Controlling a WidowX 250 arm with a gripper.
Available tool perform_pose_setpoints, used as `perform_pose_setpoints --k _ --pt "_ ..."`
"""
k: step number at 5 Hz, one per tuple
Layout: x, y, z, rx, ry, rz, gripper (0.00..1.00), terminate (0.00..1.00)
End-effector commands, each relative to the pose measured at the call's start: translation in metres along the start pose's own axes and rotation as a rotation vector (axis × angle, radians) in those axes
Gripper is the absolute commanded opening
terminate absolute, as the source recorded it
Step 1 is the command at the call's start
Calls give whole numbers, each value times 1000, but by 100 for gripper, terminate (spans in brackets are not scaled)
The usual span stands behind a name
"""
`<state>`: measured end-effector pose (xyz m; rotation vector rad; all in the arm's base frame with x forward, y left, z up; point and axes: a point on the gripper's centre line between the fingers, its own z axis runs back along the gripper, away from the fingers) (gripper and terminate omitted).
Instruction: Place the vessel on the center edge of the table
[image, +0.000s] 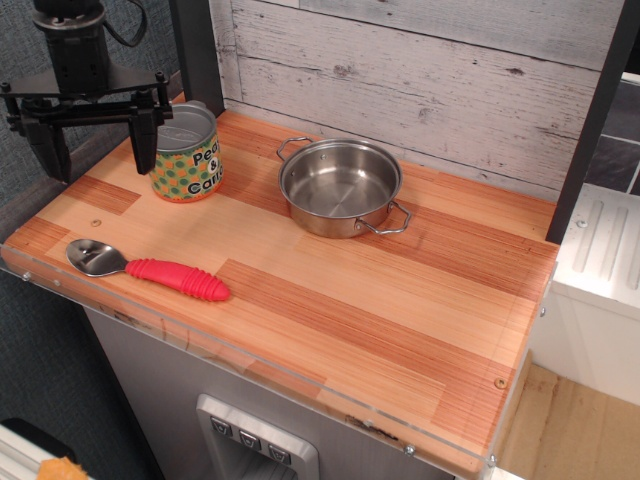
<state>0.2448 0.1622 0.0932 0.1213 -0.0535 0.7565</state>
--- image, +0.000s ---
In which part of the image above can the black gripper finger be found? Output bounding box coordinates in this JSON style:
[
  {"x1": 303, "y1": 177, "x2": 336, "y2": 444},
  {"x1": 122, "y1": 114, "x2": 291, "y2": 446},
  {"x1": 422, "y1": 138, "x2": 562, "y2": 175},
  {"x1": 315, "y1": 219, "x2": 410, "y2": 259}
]
[
  {"x1": 23, "y1": 118, "x2": 71, "y2": 183},
  {"x1": 129, "y1": 107, "x2": 161, "y2": 175}
]

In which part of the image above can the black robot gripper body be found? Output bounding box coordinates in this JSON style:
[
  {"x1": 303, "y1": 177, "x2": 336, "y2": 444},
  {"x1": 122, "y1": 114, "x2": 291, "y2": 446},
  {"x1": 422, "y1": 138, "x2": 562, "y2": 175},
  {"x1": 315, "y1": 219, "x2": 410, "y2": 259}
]
[{"x1": 1, "y1": 13, "x2": 172, "y2": 136}]

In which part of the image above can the stainless steel pot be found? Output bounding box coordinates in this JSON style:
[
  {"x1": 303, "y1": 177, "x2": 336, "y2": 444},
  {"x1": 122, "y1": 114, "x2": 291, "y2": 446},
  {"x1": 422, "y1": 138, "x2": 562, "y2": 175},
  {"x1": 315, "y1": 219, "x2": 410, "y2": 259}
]
[{"x1": 276, "y1": 136, "x2": 412, "y2": 239}]

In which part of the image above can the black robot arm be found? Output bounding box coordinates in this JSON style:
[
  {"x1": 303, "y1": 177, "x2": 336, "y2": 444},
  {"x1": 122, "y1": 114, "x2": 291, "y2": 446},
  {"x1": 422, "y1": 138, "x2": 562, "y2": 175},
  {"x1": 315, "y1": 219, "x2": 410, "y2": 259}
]
[{"x1": 1, "y1": 1, "x2": 173, "y2": 183}]

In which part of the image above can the clear acrylic table edge guard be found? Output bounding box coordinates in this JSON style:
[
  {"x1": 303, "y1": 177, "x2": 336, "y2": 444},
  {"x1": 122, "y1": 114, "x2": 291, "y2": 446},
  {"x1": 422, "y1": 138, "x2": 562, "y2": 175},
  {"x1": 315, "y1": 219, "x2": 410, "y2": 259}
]
[{"x1": 4, "y1": 237, "x2": 557, "y2": 479}]

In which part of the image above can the peas and carrots toy can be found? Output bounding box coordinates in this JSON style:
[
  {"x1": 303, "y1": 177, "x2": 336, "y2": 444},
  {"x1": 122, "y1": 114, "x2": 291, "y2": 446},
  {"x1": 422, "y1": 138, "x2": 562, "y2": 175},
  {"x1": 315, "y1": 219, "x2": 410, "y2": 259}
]
[{"x1": 149, "y1": 100, "x2": 224, "y2": 203}]

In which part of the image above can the grey toy fridge cabinet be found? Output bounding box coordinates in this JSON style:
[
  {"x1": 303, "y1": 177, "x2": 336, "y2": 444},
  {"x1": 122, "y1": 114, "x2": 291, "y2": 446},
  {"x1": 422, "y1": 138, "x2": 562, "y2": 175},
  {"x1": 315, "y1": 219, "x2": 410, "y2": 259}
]
[{"x1": 86, "y1": 309, "x2": 451, "y2": 479}]

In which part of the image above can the orange object bottom left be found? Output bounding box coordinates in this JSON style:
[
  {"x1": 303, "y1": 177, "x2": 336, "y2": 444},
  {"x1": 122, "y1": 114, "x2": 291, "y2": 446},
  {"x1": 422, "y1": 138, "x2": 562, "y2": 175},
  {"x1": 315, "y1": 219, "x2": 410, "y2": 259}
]
[{"x1": 36, "y1": 457, "x2": 89, "y2": 480}]

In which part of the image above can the silver dispenser button panel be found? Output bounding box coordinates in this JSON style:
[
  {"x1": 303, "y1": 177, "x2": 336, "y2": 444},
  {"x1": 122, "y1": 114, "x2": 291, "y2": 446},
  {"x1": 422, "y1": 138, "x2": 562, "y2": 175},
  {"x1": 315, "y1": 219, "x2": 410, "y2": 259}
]
[{"x1": 196, "y1": 394, "x2": 320, "y2": 479}]

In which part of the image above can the white toy sink counter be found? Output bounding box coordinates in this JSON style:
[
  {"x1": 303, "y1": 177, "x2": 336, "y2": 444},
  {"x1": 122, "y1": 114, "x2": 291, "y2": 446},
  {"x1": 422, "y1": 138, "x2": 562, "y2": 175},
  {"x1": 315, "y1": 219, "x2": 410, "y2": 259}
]
[{"x1": 527, "y1": 72, "x2": 640, "y2": 407}]

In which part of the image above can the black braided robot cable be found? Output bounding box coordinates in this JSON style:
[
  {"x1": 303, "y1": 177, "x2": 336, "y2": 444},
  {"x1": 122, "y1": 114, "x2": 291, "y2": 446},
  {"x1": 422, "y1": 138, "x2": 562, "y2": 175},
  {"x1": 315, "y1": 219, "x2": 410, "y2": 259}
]
[{"x1": 102, "y1": 0, "x2": 150, "y2": 49}]

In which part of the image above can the dark grey left post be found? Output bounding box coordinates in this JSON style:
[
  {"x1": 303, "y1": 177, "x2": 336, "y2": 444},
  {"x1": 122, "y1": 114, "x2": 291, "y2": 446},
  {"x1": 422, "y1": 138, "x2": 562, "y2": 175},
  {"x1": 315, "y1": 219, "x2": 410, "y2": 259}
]
[{"x1": 169, "y1": 0, "x2": 225, "y2": 117}]

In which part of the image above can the dark grey post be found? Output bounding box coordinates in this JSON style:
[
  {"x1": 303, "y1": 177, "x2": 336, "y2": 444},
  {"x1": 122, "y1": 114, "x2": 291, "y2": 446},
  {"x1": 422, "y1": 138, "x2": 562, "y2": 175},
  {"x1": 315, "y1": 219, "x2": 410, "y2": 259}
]
[
  {"x1": 169, "y1": 0, "x2": 225, "y2": 117},
  {"x1": 545, "y1": 0, "x2": 639, "y2": 245}
]

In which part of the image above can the red handled metal spoon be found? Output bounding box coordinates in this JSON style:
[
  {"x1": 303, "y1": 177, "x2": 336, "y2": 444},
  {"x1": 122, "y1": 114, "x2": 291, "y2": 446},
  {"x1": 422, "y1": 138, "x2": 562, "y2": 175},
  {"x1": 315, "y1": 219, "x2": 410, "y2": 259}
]
[{"x1": 66, "y1": 239, "x2": 231, "y2": 301}]

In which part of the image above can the dark grey right post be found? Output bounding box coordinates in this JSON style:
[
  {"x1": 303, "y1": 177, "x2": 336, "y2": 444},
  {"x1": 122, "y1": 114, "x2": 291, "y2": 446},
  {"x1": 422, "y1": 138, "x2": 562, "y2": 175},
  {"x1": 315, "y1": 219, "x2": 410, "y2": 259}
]
[{"x1": 545, "y1": 0, "x2": 639, "y2": 245}]

